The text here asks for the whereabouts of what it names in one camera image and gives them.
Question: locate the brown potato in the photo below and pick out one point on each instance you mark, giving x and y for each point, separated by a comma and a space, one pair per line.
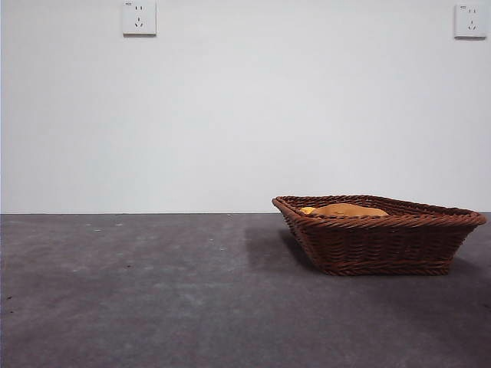
345, 211

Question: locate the brown wicker basket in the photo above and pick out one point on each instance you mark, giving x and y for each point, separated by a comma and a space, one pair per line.
383, 245

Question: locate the white wall socket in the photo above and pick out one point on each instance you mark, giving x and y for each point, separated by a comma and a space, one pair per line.
470, 22
139, 19

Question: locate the yellow corn cob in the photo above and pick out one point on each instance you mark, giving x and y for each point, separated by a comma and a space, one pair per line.
307, 210

